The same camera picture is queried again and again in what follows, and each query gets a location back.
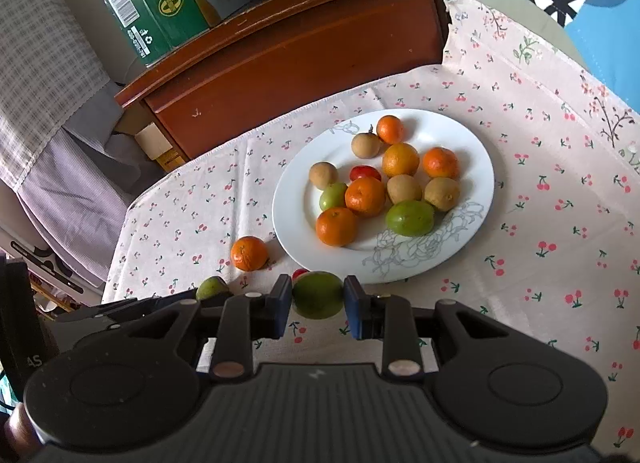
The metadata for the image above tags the plaid cloth with lace trim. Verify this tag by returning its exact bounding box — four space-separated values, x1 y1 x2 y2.
0 0 112 190

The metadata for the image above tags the white oval plate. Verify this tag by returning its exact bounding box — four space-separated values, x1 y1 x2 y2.
272 109 495 285

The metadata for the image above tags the lilac waffle cloth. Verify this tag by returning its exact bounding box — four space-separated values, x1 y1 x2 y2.
15 128 152 289

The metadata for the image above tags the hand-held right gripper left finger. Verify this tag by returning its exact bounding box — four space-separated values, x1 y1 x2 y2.
117 274 293 381

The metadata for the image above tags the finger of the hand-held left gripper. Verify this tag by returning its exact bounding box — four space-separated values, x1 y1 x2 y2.
50 295 168 340

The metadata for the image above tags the grey blue cloth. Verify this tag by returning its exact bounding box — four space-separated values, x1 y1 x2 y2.
60 87 167 180

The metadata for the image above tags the cherry print tablecloth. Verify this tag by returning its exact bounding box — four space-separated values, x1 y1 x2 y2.
100 0 640 450

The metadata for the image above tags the large yellowish orange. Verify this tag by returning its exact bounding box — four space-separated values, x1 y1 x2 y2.
382 142 420 178

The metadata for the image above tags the green jujube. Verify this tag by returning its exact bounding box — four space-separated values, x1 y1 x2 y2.
319 182 349 212
195 276 231 301
385 200 435 237
292 271 345 320

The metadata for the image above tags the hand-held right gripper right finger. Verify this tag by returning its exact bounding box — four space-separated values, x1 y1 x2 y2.
343 275 527 380

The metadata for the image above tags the orange tangerine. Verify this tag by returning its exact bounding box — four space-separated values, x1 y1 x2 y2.
423 147 460 180
315 208 359 247
230 236 269 272
376 115 405 144
345 177 387 218

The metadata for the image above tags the brown wooden headboard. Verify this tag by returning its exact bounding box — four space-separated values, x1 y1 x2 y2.
114 0 454 162

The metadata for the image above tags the tan round fruit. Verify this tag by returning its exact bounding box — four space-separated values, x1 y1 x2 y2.
386 174 423 205
351 133 384 160
308 162 339 190
424 177 461 212

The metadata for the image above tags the white and black board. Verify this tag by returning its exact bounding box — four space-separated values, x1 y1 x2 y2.
0 223 87 305

